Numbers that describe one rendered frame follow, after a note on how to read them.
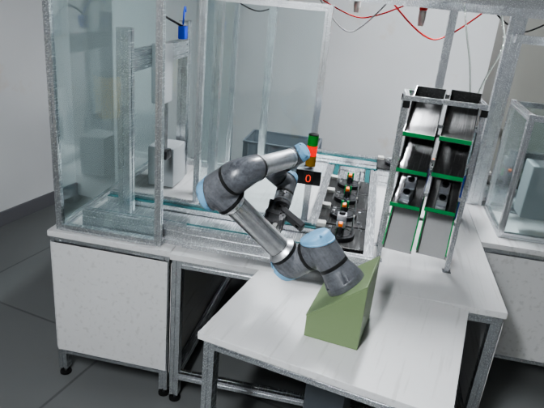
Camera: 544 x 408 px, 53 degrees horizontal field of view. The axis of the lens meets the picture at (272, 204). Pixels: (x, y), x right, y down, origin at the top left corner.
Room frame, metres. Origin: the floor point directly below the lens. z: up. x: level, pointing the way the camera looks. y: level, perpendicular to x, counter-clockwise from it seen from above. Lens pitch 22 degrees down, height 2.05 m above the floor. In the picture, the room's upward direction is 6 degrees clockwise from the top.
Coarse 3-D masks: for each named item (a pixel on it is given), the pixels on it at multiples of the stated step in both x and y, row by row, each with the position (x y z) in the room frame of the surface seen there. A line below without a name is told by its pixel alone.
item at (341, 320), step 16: (368, 272) 1.76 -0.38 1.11; (352, 288) 1.69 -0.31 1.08; (368, 288) 1.64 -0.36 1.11; (320, 304) 1.70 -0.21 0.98; (336, 304) 1.65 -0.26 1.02; (352, 304) 1.64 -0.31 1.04; (368, 304) 1.75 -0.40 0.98; (320, 320) 1.67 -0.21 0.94; (336, 320) 1.65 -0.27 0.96; (352, 320) 1.63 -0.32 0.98; (320, 336) 1.67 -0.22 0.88; (336, 336) 1.65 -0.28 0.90; (352, 336) 1.63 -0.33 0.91
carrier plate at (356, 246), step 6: (348, 228) 2.45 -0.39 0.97; (354, 228) 2.46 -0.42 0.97; (360, 234) 2.40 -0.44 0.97; (354, 240) 2.32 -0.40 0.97; (360, 240) 2.32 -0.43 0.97; (342, 246) 2.24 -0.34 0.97; (348, 246) 2.25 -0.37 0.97; (354, 246) 2.25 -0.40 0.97; (360, 246) 2.26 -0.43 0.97; (354, 252) 2.22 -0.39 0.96; (360, 252) 2.22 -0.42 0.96
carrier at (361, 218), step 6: (324, 204) 2.70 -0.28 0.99; (330, 204) 2.71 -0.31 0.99; (348, 204) 2.64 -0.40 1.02; (324, 210) 2.65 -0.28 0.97; (330, 210) 2.61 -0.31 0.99; (336, 210) 2.62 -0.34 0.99; (348, 210) 2.64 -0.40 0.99; (354, 210) 2.62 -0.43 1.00; (360, 210) 2.70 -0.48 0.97; (324, 216) 2.58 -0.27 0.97; (330, 216) 2.58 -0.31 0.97; (336, 216) 2.55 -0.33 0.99; (348, 216) 2.56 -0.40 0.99; (360, 216) 2.62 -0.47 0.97; (366, 216) 2.63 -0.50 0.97; (330, 222) 2.51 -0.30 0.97; (348, 222) 2.53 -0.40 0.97; (354, 222) 2.54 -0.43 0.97; (360, 222) 2.55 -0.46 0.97; (360, 228) 2.47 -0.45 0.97
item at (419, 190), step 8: (400, 176) 2.42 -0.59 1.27; (416, 176) 2.42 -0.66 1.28; (400, 184) 2.38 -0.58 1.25; (416, 184) 2.37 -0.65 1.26; (424, 184) 2.37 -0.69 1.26; (400, 192) 2.33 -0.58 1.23; (416, 192) 2.32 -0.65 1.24; (392, 200) 2.28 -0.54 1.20; (416, 200) 2.28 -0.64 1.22; (408, 208) 2.23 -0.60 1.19; (416, 208) 2.21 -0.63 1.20
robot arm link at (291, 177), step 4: (288, 172) 2.16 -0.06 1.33; (292, 172) 2.16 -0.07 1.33; (288, 176) 2.12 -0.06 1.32; (292, 176) 2.14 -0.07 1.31; (296, 176) 2.16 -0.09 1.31; (288, 180) 2.11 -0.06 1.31; (292, 180) 2.13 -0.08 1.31; (296, 180) 2.15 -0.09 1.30; (284, 184) 2.10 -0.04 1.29; (288, 184) 2.11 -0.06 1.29; (292, 184) 2.12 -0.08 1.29; (296, 184) 2.15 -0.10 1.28; (280, 188) 2.10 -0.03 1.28; (284, 188) 2.09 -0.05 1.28; (288, 188) 2.09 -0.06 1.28; (292, 188) 2.11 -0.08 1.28; (292, 192) 2.10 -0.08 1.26
